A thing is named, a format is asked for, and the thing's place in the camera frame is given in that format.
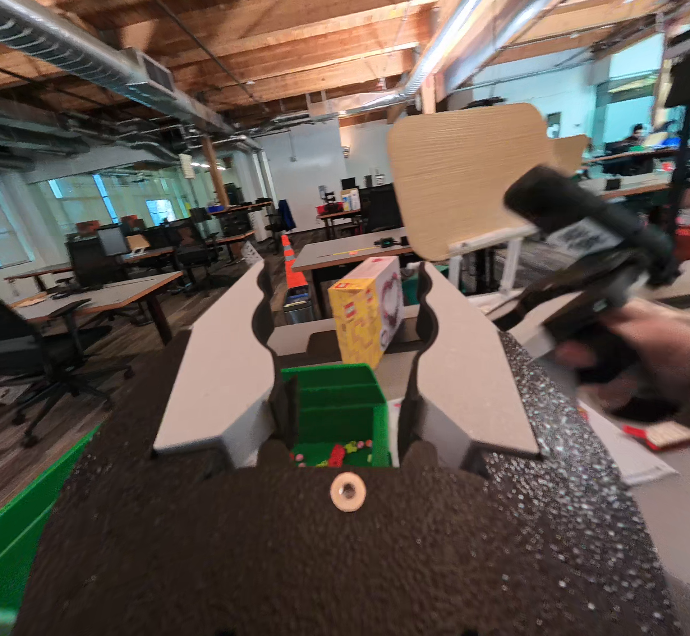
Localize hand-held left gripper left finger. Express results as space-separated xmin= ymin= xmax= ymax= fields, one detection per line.
xmin=153 ymin=258 xmax=285 ymax=471

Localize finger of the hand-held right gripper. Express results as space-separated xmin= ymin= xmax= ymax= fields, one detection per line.
xmin=504 ymin=293 xmax=588 ymax=362

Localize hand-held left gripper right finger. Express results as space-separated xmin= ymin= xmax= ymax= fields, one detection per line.
xmin=399 ymin=261 xmax=542 ymax=473

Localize green plastic bin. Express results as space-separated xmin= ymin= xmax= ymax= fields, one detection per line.
xmin=0 ymin=363 xmax=391 ymax=615

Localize pile of lego pieces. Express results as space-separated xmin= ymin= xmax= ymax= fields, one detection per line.
xmin=291 ymin=439 xmax=374 ymax=468

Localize red white lego arc assembly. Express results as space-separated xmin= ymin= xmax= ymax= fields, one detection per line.
xmin=622 ymin=419 xmax=690 ymax=452

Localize yellow lego set box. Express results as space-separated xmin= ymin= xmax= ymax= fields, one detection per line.
xmin=328 ymin=256 xmax=405 ymax=370

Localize person's right hand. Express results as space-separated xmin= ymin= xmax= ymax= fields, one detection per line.
xmin=555 ymin=299 xmax=690 ymax=406

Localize wooden top white tilt stand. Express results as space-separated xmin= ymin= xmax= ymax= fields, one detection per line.
xmin=387 ymin=102 xmax=558 ymax=313
xmin=550 ymin=134 xmax=591 ymax=179

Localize grey trash bin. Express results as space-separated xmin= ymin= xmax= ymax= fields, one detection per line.
xmin=283 ymin=291 xmax=317 ymax=325

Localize orange traffic cone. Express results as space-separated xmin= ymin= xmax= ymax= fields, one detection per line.
xmin=280 ymin=234 xmax=309 ymax=290

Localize grey top office desk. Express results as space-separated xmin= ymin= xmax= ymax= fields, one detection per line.
xmin=291 ymin=227 xmax=417 ymax=319
xmin=11 ymin=269 xmax=184 ymax=347

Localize black office chair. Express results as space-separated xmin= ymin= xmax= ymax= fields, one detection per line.
xmin=0 ymin=299 xmax=135 ymax=449

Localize silver ventilation duct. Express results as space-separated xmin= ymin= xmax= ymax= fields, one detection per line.
xmin=398 ymin=0 xmax=545 ymax=104
xmin=0 ymin=0 xmax=234 ymax=136

